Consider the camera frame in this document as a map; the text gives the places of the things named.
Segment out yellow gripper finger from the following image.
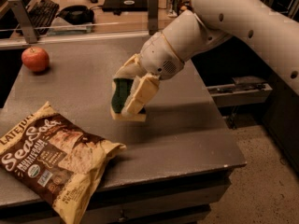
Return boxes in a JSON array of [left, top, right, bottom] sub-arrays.
[[113, 54, 147, 79], [121, 73, 160, 116]]

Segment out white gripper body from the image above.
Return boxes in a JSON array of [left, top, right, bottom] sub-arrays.
[[139, 32, 185, 80]]

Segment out green and yellow sponge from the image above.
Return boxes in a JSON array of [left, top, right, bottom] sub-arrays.
[[110, 78, 146, 122]]

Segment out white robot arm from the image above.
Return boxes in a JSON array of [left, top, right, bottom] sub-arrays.
[[111, 0, 299, 120]]

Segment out brown chip bag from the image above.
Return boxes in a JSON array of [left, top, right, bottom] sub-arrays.
[[0, 104, 126, 224]]

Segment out metal can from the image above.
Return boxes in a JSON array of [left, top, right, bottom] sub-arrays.
[[166, 0, 182, 18]]

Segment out black laptop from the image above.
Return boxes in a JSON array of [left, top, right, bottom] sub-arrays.
[[102, 0, 148, 11]]

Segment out black headphones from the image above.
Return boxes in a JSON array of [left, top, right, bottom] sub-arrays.
[[58, 5, 94, 25]]

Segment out grey metal shelf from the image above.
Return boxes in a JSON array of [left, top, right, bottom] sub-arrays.
[[207, 76, 272, 107]]

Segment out red apple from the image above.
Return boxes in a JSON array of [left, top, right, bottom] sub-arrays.
[[21, 47, 50, 72]]

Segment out black keyboard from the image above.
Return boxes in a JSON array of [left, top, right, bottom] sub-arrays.
[[27, 0, 60, 35]]

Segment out grey drawer front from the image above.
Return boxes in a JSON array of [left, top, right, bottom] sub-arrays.
[[0, 170, 231, 224]]

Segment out middle metal rail bracket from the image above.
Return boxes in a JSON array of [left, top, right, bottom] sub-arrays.
[[148, 0, 159, 35]]

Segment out left metal rail bracket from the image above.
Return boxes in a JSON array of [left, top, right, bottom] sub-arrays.
[[8, 0, 39, 44]]

